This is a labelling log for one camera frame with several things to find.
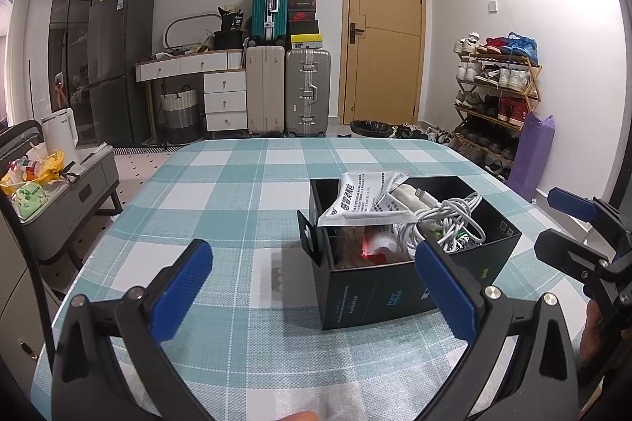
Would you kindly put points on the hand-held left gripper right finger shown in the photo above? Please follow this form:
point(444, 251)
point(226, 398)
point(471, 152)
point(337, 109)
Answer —
point(444, 297)

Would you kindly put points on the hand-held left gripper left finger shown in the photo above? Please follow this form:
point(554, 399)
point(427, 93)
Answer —
point(182, 287)

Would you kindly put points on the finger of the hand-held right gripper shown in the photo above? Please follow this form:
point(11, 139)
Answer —
point(572, 203)
point(563, 253)

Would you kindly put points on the green white sachet packet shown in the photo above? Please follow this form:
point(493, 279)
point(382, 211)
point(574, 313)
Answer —
point(464, 239)

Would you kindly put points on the black cardboard box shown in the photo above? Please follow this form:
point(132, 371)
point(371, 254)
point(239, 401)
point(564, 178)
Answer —
point(375, 297)

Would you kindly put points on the white printed sachet packet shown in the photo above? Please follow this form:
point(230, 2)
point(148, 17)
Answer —
point(365, 196)

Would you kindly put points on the person's right hand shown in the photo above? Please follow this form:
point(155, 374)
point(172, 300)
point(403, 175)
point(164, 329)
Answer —
point(590, 332)

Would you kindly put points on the person's left hand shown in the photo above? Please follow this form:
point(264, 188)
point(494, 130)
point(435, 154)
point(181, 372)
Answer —
point(298, 416)

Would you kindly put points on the purple bag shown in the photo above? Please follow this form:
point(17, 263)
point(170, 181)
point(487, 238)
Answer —
point(531, 154)

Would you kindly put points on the grey side table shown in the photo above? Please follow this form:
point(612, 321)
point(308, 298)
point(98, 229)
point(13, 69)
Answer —
point(84, 193)

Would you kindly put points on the wooden shoe rack with shoes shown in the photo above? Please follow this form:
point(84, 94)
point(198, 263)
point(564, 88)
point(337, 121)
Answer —
point(493, 75)

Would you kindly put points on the pile of dark sneakers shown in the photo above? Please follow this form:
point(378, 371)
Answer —
point(419, 133)

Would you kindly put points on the beige cabinet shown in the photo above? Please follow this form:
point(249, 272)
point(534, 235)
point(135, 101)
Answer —
point(15, 302)

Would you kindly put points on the grey white laundry basket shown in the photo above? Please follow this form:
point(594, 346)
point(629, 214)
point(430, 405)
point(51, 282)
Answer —
point(180, 114)

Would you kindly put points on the pale green pouch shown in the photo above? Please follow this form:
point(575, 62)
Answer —
point(30, 201)

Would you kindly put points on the yellow plastic bag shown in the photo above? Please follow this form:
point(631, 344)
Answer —
point(49, 164)

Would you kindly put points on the black trash bin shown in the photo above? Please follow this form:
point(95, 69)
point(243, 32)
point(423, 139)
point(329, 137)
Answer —
point(370, 128)

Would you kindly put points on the white desk with drawers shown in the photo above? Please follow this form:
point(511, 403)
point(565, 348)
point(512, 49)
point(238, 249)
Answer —
point(224, 100)

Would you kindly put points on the white electric kettle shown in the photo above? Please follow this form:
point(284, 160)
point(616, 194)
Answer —
point(59, 129)

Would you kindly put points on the beige suitcase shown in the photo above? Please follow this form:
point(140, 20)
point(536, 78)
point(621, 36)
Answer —
point(265, 90)

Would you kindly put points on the silver suitcase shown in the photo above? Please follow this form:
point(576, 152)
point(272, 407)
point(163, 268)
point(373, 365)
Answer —
point(308, 95)

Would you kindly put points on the grey refrigerator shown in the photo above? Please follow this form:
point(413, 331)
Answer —
point(118, 55)

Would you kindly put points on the black bag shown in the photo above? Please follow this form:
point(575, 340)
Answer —
point(229, 38)

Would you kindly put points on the oval white mirror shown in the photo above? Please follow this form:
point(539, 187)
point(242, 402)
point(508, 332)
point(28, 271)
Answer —
point(192, 30)

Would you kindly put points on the wooden door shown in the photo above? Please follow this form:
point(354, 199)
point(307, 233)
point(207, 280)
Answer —
point(385, 6)

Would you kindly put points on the dark glass cabinet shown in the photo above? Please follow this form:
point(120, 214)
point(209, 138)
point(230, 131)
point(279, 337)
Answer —
point(74, 30)

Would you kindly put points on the plain black shoe box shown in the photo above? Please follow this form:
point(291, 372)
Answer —
point(305, 28)

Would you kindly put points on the teal suitcase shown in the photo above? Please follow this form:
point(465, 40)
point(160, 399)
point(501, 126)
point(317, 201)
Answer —
point(269, 6)

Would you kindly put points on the black shoe box red logo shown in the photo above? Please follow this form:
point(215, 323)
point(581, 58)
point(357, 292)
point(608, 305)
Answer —
point(303, 16)

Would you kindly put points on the black shoe box red label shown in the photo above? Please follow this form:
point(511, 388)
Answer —
point(302, 4)

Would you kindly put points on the white wall switch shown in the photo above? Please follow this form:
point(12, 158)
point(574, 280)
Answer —
point(491, 6)

